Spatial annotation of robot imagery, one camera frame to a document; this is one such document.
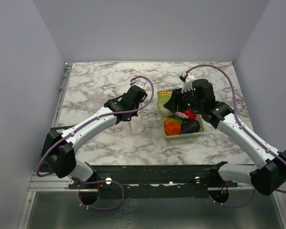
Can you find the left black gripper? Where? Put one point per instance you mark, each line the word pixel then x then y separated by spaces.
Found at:
pixel 135 113

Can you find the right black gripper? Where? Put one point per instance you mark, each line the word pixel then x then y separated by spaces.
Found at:
pixel 176 99

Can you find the clear zip top bag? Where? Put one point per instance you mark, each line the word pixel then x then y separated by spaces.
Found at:
pixel 135 125

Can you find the green perforated plastic basket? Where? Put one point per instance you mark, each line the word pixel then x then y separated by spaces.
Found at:
pixel 197 134

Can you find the green toy cabbage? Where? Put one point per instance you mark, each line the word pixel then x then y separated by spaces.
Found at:
pixel 160 105

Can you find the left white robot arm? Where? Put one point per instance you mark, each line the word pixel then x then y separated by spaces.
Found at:
pixel 63 145

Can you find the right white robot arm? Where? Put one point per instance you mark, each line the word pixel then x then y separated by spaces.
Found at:
pixel 269 170

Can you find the red toy bell pepper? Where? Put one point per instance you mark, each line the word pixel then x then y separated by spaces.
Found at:
pixel 191 115

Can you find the long striped purple eggplant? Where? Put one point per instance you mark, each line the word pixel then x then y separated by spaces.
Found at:
pixel 181 115

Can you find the green toy mango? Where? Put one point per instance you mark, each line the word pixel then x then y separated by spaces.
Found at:
pixel 178 120

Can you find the dark purple toy eggplant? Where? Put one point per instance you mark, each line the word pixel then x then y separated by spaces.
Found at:
pixel 189 127

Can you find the orange toy pumpkin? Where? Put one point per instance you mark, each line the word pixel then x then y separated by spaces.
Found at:
pixel 171 127

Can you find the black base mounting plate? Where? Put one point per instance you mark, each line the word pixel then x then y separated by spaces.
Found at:
pixel 176 181

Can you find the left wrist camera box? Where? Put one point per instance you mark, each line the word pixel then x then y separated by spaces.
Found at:
pixel 138 82

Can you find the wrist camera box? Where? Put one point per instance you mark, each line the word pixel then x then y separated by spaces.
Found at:
pixel 138 82
pixel 188 80

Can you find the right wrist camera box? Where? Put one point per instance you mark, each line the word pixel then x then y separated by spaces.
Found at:
pixel 188 80

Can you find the aluminium frame rail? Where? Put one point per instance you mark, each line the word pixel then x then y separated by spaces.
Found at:
pixel 55 184

